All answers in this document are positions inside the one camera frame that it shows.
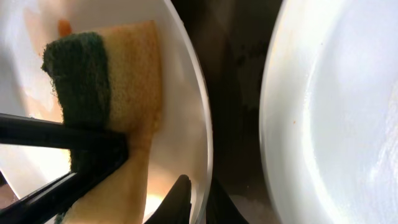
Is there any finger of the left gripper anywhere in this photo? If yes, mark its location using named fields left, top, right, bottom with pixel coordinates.
left=1, top=114, right=128, bottom=224

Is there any green and yellow sponge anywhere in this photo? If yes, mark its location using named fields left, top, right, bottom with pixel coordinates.
left=42, top=21, right=162, bottom=223

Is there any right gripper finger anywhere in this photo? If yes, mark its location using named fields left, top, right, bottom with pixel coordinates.
left=145, top=175, right=192, bottom=224

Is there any white plate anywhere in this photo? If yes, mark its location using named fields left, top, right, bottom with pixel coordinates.
left=259, top=0, right=397, bottom=223
left=1, top=0, right=213, bottom=223

